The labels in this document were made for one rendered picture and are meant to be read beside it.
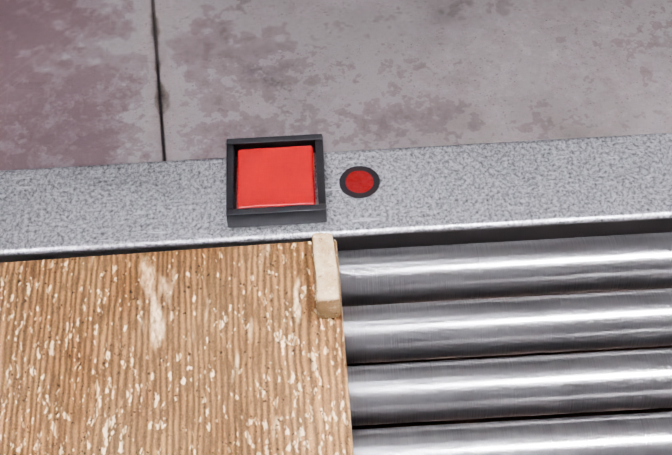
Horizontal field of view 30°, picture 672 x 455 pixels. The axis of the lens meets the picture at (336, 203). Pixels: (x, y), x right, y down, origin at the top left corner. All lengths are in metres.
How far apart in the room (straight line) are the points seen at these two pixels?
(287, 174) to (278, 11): 1.48
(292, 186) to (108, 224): 0.14
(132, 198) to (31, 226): 0.08
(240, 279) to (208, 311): 0.03
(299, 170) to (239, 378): 0.19
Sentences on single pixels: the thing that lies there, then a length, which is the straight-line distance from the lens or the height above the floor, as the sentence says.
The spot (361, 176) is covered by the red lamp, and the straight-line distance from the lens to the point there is 0.99.
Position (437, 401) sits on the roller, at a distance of 0.88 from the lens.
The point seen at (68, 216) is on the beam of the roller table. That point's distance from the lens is 0.99.
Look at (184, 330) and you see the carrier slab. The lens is 0.89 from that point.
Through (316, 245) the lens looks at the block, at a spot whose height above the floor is 0.96.
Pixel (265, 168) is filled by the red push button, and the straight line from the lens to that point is 0.98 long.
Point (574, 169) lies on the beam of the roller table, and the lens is 1.00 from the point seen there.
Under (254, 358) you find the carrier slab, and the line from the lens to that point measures 0.87.
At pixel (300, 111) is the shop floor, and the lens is 2.26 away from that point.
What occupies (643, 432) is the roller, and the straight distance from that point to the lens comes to 0.88.
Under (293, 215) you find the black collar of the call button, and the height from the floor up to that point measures 0.93.
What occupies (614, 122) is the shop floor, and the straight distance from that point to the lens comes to 2.27.
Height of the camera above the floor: 1.69
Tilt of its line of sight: 53 degrees down
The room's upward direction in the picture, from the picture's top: 3 degrees counter-clockwise
